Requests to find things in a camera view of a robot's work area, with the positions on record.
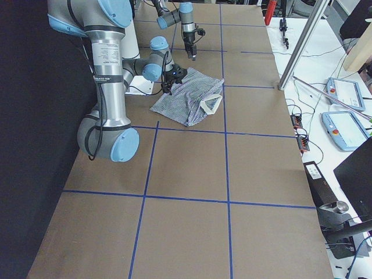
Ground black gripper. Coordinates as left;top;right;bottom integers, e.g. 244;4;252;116
161;64;187;95
183;30;197;61

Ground striped polo shirt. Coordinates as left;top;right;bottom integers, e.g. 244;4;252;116
150;67;224;127

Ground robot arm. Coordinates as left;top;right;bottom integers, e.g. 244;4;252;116
48;1;187;162
151;1;200;61

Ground red cylinder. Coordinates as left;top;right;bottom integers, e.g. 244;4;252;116
264;0;277;26

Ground orange connector block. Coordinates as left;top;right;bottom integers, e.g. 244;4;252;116
290;113;310;154

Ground upper teach pendant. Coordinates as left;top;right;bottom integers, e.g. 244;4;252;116
326;77;366;112

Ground teach pendant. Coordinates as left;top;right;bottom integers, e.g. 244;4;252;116
326;77;366;112
321;111;370;152

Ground lower teach pendant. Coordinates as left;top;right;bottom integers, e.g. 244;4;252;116
321;111;370;152

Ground black monitor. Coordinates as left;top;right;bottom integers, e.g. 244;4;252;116
334;138;372;217

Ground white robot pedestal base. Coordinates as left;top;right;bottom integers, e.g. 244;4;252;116
120;1;153;95

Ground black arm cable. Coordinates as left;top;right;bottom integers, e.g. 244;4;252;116
78;37;169;162

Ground black camera tripod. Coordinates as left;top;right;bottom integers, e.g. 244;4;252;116
279;0;289;49

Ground aluminium frame post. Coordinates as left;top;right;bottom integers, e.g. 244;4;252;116
278;0;329;91

